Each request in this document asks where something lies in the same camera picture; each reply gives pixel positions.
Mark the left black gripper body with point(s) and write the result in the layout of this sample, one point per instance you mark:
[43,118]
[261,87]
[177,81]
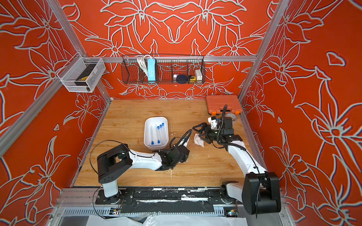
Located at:
[185,159]

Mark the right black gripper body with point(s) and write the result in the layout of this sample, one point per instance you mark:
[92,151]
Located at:
[214,135]

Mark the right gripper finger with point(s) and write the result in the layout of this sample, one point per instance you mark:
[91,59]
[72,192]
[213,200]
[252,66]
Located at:
[200,128]
[203,137]

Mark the white wipe cloth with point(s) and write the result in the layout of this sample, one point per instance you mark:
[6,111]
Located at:
[198,141]

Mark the test tube blue cap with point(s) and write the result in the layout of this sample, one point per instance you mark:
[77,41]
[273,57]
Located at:
[157,135]
[151,135]
[162,127]
[159,129]

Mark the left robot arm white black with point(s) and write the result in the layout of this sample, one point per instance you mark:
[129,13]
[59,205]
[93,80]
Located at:
[116,161]

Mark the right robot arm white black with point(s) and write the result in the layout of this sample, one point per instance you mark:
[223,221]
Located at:
[260,191]

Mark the clear tape roll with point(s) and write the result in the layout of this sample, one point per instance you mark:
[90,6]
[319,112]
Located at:
[232,116]

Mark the orange tool case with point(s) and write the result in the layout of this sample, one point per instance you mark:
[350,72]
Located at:
[215,104]

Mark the white plastic tray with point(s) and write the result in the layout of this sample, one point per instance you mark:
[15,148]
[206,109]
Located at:
[155,121]

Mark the white small box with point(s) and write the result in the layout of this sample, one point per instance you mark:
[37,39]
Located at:
[198,75]

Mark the dark round object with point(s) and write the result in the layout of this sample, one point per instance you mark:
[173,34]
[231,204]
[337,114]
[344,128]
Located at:
[182,79]

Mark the light blue box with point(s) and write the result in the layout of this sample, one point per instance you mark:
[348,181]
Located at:
[151,65]

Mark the black wire basket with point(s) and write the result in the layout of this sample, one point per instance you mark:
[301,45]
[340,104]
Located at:
[134,68]

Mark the clear acrylic wall box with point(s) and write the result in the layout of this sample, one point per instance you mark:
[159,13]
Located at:
[81,76]

